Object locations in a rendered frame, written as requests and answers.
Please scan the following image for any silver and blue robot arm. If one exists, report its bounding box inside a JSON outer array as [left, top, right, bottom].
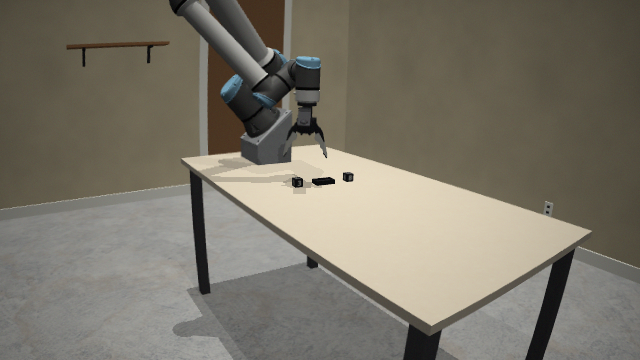
[[169, 0, 321, 138]]

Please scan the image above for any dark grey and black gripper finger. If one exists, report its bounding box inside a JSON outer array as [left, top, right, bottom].
[[283, 123, 298, 156], [314, 124, 327, 159]]

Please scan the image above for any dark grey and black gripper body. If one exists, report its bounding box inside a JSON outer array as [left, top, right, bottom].
[[296, 102, 317, 136]]

